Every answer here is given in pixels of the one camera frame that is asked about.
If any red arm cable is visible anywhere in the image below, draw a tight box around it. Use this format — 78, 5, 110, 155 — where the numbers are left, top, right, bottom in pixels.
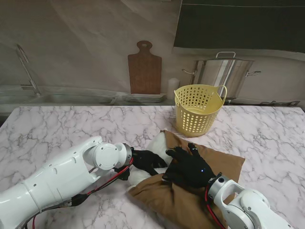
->
204, 185, 226, 229
30, 156, 134, 229

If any yellow perforated laundry basket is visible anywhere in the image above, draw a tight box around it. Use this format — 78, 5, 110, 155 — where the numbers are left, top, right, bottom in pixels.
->
173, 83, 228, 138

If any brown wooden cutting board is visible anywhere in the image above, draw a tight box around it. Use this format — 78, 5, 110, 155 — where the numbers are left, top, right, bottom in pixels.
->
127, 40, 163, 94

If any stack of white plates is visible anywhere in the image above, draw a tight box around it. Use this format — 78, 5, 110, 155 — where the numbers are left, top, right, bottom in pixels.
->
121, 93, 166, 103

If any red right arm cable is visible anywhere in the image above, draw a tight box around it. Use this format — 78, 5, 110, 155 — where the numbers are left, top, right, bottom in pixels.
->
204, 185, 226, 229

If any dark wall panel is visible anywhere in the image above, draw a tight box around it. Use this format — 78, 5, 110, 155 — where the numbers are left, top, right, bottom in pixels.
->
173, 0, 305, 52

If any large steel stock pot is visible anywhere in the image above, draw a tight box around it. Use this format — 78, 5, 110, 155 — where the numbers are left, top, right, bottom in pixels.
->
182, 51, 262, 100

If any red left arm cable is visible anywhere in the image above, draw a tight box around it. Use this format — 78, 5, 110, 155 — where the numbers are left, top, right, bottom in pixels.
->
30, 156, 134, 229

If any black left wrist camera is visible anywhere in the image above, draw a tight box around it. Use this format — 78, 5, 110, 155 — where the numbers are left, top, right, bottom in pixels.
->
113, 166, 131, 181

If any white pillow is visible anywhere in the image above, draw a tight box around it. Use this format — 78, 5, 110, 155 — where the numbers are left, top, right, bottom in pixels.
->
126, 132, 177, 191

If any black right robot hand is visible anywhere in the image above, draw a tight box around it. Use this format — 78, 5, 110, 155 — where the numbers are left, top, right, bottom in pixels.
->
162, 142, 216, 189

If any brown pillowcase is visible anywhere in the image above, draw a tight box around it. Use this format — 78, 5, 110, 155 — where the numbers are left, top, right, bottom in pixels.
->
126, 130, 246, 229

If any chrome kitchen faucet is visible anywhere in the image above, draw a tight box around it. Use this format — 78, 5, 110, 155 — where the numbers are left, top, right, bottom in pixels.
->
15, 43, 41, 96

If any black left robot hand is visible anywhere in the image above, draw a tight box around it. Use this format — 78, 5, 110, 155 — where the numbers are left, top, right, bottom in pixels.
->
131, 148, 169, 176

